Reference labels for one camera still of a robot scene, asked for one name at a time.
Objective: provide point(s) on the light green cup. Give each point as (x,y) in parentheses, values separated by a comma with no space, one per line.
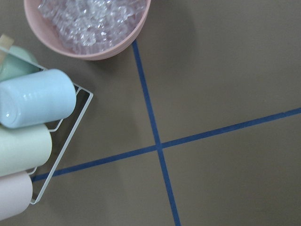
(24,148)

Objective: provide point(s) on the mint green cup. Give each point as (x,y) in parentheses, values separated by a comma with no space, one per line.
(16,63)

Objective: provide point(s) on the light blue cup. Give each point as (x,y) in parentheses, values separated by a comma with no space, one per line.
(36,98)

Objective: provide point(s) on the pink cup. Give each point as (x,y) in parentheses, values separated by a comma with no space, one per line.
(15,194)

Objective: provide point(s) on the pink bowl with ice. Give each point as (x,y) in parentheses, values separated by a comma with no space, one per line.
(86,29)

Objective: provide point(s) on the white wire cup rack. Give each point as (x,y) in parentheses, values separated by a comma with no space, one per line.
(63,131)

